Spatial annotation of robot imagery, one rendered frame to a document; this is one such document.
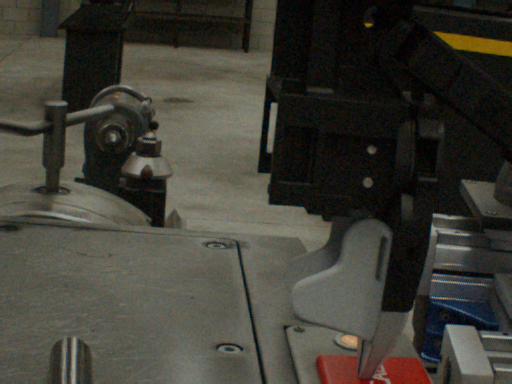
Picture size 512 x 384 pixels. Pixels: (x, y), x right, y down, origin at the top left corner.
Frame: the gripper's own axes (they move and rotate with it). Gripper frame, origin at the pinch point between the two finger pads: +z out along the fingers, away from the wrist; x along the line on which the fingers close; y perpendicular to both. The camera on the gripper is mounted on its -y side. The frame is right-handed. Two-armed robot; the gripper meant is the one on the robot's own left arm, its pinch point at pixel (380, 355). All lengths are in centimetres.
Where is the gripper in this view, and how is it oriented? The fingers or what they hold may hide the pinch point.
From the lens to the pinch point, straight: 55.6
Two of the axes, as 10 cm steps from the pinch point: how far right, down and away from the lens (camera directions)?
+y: -9.9, -0.8, -0.9
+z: -0.9, 9.7, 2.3
